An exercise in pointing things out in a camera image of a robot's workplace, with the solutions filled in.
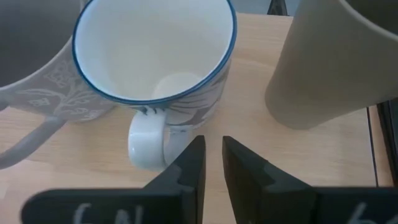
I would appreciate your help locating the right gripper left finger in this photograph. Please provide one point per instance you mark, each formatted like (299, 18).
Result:
(140, 205)

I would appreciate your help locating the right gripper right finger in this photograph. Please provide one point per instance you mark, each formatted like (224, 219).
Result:
(280, 202)

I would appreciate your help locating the grey floral mug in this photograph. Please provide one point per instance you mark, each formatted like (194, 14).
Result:
(62, 93)

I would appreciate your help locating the tall beige tumbler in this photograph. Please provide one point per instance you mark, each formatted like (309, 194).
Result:
(326, 62)

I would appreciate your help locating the white blue floral mug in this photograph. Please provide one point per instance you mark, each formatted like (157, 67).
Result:
(149, 46)

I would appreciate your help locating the wooden shelf black metal frame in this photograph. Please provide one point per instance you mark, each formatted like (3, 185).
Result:
(248, 124)

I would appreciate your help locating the black table frame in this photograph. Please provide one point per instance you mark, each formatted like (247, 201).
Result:
(276, 7)

